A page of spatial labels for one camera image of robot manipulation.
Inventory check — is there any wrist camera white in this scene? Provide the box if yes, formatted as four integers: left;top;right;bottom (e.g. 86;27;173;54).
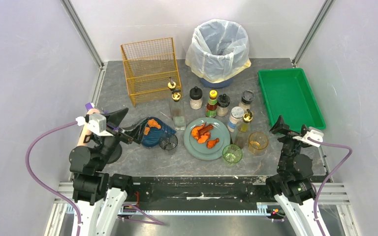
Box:
75;113;113;136
293;127;324;147

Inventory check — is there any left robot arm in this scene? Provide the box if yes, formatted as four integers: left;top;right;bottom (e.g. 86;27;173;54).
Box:
69;108;149;236

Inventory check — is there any amber glass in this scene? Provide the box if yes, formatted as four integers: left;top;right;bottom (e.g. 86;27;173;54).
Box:
248;131;269;156

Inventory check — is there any green glass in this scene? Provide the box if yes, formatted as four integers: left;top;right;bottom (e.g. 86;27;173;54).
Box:
222;144;243;165

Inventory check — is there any brown-sauce bottle gold spout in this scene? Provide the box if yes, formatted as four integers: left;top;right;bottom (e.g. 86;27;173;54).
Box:
167;77;177;94

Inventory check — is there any dark smoky glass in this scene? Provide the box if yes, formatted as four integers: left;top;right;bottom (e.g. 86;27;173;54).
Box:
159;133;178;152

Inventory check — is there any red sauce bottle green label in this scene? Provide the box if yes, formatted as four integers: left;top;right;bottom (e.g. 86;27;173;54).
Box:
206;89;218;118

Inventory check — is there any black cap spice jar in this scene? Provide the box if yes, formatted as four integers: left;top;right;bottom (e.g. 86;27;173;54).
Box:
189;86;203;110

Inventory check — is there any fried food on plate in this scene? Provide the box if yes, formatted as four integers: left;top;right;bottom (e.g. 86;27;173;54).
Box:
190;123;220;149

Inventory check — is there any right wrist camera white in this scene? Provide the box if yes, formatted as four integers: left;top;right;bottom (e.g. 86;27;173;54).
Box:
293;127;324;147

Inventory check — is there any blue ribbed dish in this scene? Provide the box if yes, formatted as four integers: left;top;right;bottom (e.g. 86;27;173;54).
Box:
141;117;176;148

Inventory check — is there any grey-green round plate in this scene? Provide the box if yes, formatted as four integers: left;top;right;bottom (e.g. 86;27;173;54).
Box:
183;117;231;161

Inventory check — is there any black flip-cap spice jar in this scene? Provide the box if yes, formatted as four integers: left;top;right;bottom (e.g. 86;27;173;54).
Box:
217;93;230;117

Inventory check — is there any bin with plastic liner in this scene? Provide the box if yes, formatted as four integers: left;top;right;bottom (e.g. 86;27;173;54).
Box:
185;19;251;89

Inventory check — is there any clear oil bottle gold spout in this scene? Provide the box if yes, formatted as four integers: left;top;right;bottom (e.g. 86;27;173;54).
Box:
169;89;187;130

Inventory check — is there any yellow wire rack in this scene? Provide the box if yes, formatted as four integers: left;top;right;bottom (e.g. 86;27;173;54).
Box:
121;37;182;106

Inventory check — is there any beige microphone on stand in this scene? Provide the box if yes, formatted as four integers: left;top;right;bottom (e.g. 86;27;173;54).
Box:
77;108;106;147

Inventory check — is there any purple box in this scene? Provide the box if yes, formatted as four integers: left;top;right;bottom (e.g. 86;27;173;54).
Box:
85;102;95;111

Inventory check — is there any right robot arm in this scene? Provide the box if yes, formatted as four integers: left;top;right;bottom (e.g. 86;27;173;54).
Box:
265;116;329;236

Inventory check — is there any green plastic tray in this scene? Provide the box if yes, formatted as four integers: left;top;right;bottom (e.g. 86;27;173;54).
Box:
257;68;326;132

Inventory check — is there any fried piece on blue dish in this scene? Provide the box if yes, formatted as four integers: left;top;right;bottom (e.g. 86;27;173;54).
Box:
147;118;161;129

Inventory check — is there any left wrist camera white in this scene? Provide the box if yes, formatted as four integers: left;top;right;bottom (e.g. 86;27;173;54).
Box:
75;113;113;136

